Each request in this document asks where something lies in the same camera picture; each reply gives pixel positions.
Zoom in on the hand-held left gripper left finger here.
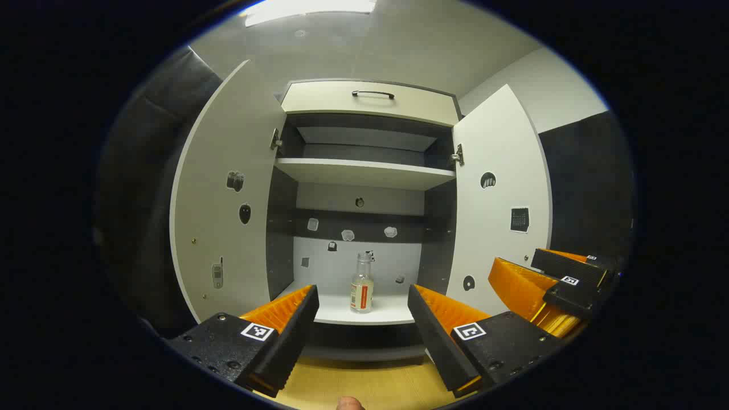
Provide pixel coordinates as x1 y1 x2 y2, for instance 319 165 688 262
165 285 321 398

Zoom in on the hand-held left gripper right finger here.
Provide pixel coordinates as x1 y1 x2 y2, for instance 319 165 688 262
407 284 564 398

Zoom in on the white cabinet door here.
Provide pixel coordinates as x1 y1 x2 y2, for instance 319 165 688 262
170 60 286 324
446 84 553 317

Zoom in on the clear glass bottle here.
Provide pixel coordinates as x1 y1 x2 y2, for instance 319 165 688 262
350 251 375 314

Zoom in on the grey and white cabinet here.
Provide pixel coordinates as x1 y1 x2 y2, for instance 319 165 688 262
265 79 463 365

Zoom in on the white cabinet shelf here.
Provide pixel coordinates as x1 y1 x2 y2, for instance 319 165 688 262
282 292 416 325
275 158 456 191

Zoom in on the cream cabinet top panel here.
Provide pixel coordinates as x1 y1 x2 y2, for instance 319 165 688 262
280 80 460 127

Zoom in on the black backdrop cloth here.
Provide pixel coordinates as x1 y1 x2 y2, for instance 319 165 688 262
538 111 636 268
94 46 223 337

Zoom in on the ceiling light panel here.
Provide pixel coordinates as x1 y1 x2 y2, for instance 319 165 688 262
239 0 376 27

